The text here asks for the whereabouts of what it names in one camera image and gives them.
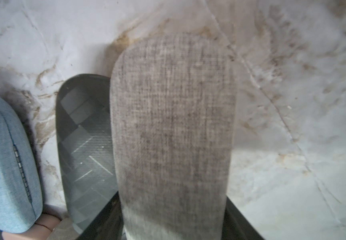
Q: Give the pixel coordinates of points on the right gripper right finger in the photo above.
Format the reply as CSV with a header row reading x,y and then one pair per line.
x,y
236,226

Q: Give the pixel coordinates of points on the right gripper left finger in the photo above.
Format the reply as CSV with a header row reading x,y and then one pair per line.
x,y
109,223

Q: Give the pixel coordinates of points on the pink glasses case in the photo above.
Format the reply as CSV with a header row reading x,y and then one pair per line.
x,y
41,230

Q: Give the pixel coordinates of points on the case with purple glasses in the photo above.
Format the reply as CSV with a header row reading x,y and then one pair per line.
x,y
21,200

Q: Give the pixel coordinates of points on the grey case with glasses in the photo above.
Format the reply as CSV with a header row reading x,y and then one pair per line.
x,y
172,105

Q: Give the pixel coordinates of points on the mint glasses case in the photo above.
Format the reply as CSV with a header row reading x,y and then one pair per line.
x,y
64,231

